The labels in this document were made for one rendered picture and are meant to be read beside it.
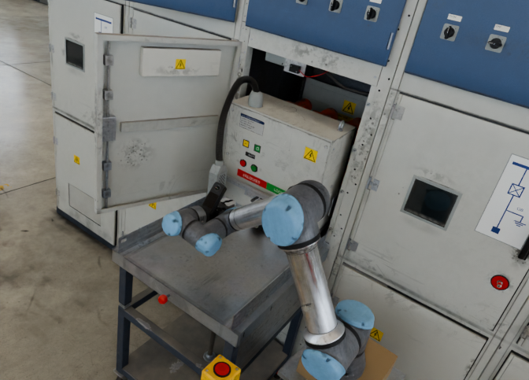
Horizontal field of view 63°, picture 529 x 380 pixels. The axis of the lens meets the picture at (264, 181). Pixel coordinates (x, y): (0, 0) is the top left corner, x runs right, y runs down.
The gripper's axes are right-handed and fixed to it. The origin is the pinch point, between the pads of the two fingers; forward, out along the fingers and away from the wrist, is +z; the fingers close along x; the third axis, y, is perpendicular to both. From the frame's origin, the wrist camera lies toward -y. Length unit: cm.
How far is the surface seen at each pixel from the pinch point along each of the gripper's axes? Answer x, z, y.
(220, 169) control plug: -18.9, 14.3, -4.1
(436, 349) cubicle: 86, 42, 38
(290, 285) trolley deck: 30.2, 6.4, 24.5
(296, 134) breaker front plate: 9.7, 17.5, -29.6
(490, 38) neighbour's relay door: 63, 21, -78
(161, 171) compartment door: -45.8, 8.9, 6.6
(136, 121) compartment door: -48, -9, -17
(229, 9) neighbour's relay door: -38, 22, -69
